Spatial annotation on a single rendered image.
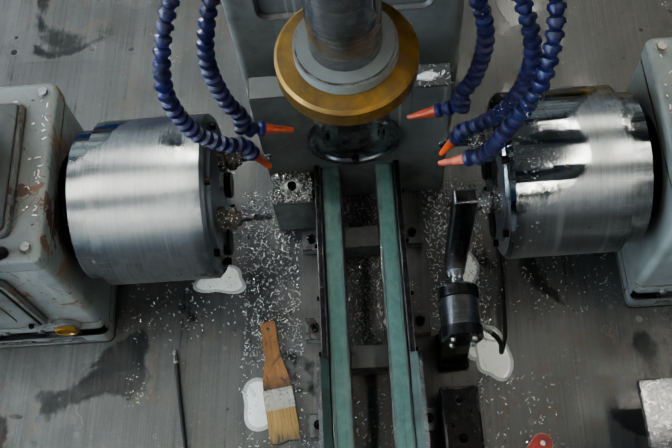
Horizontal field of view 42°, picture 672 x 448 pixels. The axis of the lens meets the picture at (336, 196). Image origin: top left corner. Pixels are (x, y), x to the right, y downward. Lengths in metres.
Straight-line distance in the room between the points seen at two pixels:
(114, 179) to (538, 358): 0.74
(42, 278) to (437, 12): 0.69
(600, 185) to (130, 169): 0.65
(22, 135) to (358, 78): 0.53
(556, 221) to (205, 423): 0.65
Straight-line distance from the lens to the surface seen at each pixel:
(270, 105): 1.31
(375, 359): 1.44
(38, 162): 1.32
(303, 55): 1.07
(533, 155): 1.23
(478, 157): 1.14
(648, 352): 1.55
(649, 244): 1.40
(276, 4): 1.33
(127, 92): 1.78
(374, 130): 1.37
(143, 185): 1.25
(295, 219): 1.53
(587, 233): 1.29
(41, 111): 1.36
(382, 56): 1.07
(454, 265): 1.29
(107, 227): 1.27
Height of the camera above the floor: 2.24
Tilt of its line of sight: 64 degrees down
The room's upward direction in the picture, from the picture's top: 8 degrees counter-clockwise
